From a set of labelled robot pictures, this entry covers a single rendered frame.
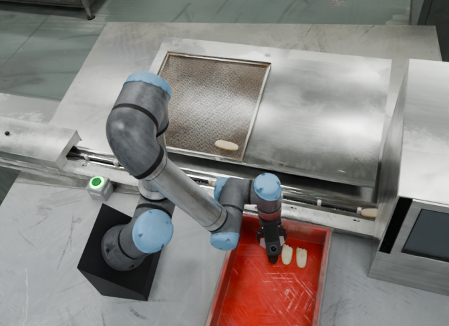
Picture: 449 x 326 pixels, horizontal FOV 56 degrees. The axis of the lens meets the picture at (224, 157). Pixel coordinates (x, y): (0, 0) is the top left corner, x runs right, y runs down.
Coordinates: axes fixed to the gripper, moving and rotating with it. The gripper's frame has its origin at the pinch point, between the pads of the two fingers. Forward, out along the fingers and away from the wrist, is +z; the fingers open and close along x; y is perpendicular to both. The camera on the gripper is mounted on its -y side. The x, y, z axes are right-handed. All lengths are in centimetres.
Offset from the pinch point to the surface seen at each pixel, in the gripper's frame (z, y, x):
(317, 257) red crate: 4.1, -3.4, -14.7
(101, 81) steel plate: 3, 103, 75
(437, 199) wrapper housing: -43, -14, -39
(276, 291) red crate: 4.1, -13.9, 0.3
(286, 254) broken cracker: 3.0, -1.9, -4.7
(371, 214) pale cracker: 0.7, 9.1, -36.0
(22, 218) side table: 3, 25, 97
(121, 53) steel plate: 3, 124, 67
